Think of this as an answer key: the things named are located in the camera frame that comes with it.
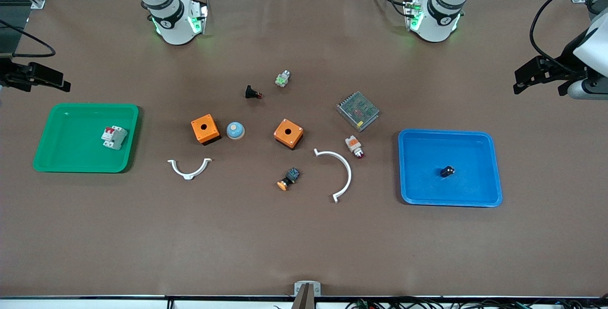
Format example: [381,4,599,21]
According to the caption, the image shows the brown table mat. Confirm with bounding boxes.
[0,0,608,298]

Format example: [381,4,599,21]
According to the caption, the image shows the grey metal edge bracket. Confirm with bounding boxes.
[294,281,322,297]

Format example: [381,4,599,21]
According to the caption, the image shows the large white curved bracket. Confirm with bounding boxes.
[313,148,353,204]

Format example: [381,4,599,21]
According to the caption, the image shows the white red circuit breaker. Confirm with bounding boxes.
[101,125,129,150]

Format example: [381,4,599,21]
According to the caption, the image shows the green plastic tray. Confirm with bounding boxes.
[32,103,140,174]

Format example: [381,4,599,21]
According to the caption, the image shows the orange white red indicator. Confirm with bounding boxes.
[345,135,366,159]

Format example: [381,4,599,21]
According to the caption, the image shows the orange mushroom button blue block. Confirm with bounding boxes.
[277,167,301,191]

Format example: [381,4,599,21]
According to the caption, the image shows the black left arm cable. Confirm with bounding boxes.
[530,0,608,75]

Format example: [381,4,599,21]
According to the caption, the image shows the blue plastic tray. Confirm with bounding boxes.
[398,129,504,207]

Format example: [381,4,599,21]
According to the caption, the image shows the small white curved bracket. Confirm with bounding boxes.
[167,158,212,181]

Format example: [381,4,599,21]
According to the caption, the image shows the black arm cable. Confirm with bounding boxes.
[530,0,608,75]
[0,19,57,58]

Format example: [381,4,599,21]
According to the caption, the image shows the orange button box black base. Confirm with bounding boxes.
[190,114,222,146]

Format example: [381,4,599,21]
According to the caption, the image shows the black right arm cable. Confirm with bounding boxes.
[0,19,57,58]

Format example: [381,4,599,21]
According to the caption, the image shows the brown camera post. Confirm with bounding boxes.
[291,284,316,309]

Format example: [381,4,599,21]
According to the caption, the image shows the metal mesh power supply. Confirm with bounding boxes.
[336,91,380,132]

